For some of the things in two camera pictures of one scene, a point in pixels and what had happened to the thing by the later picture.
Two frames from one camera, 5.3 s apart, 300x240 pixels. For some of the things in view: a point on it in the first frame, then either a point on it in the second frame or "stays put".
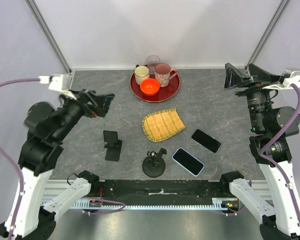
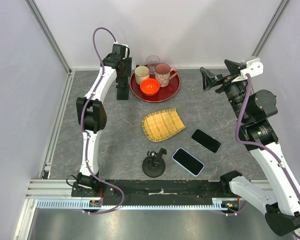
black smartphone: x=206 y=140 stays put
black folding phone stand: x=114 y=145 to x=122 y=89
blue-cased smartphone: x=188 y=161 stays put
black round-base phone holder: x=154 y=165 stays put
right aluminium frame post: x=276 y=16 stays put
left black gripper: x=101 y=103 to x=128 y=64
